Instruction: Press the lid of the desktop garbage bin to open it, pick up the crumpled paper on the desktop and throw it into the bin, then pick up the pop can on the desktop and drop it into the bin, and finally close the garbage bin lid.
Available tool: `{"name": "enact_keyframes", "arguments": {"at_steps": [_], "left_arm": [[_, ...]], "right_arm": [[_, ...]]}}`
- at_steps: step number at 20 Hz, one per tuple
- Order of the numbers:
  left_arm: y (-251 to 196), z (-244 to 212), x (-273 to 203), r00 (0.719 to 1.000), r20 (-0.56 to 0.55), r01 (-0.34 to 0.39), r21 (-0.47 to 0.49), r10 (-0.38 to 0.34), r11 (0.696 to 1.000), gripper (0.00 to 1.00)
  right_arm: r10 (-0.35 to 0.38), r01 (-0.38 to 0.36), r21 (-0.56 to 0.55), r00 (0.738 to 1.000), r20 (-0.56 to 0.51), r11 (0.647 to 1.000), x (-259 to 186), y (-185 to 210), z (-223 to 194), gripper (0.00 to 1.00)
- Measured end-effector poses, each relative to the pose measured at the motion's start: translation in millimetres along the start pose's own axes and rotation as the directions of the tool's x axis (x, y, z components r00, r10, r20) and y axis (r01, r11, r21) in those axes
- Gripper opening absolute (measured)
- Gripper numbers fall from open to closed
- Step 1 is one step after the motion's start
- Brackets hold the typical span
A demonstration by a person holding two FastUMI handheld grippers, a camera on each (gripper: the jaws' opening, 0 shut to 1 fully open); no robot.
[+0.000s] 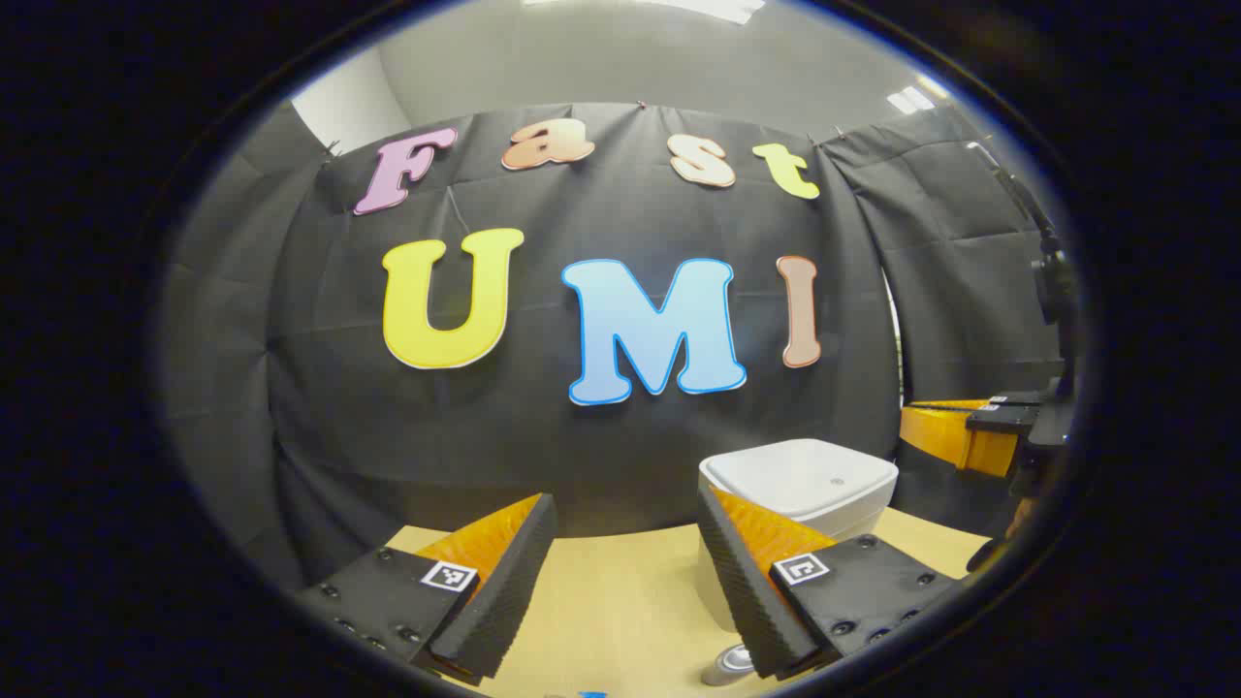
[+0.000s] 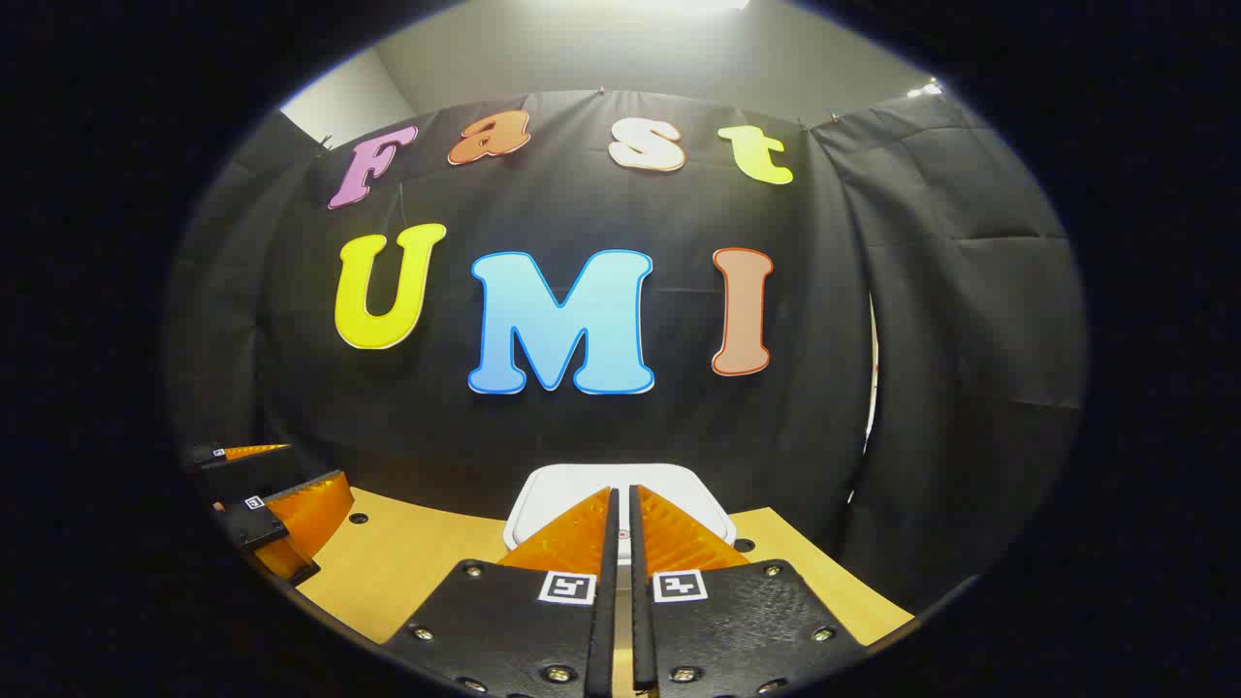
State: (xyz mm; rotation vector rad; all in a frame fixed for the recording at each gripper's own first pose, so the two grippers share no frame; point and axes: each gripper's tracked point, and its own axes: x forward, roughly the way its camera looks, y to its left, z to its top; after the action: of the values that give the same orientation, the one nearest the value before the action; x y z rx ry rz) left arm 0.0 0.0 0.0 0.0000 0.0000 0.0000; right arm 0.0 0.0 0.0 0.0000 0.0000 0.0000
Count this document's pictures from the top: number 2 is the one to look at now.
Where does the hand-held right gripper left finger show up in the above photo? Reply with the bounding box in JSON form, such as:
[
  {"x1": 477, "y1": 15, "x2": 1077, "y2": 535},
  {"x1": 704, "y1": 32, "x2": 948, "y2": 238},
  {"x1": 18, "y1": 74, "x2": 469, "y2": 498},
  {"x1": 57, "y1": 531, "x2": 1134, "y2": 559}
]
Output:
[{"x1": 380, "y1": 485, "x2": 621, "y2": 698}]

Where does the black backdrop cloth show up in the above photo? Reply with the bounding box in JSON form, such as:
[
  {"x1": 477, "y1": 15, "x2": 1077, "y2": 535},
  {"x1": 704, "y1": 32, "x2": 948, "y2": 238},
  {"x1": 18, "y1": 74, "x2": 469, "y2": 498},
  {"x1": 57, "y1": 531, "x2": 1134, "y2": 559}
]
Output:
[{"x1": 160, "y1": 89, "x2": 1087, "y2": 621}]

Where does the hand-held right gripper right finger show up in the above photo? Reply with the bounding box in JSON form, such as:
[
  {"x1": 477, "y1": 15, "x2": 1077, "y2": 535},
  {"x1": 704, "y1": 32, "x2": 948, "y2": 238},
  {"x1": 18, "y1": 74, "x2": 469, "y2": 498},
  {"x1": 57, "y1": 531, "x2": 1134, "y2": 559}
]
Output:
[{"x1": 628, "y1": 483, "x2": 869, "y2": 698}]

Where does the wooden desktop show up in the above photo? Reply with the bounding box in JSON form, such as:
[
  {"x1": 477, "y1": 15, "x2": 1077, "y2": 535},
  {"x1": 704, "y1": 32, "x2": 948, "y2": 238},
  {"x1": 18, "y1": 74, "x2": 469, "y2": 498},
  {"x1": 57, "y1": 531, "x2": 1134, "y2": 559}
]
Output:
[{"x1": 291, "y1": 485, "x2": 917, "y2": 698}]

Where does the white desktop garbage bin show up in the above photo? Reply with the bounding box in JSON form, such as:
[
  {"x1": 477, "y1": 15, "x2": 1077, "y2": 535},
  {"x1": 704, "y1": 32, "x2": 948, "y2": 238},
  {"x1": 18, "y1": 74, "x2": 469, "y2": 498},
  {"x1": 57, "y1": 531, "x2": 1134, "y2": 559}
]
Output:
[{"x1": 502, "y1": 463, "x2": 738, "y2": 563}]

